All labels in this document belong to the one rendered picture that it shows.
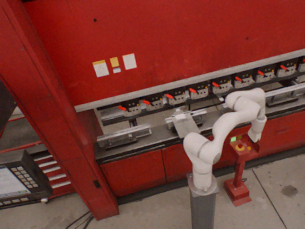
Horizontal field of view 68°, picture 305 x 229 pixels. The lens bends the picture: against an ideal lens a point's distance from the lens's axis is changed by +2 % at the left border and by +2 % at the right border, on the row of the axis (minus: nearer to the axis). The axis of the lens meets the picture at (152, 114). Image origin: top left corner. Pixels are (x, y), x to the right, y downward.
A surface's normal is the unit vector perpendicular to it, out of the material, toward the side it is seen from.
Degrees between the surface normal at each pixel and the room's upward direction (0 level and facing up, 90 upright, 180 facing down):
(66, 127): 90
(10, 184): 90
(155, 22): 90
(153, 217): 0
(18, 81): 90
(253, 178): 0
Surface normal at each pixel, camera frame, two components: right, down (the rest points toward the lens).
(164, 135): -0.14, -0.74
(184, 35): 0.21, 0.62
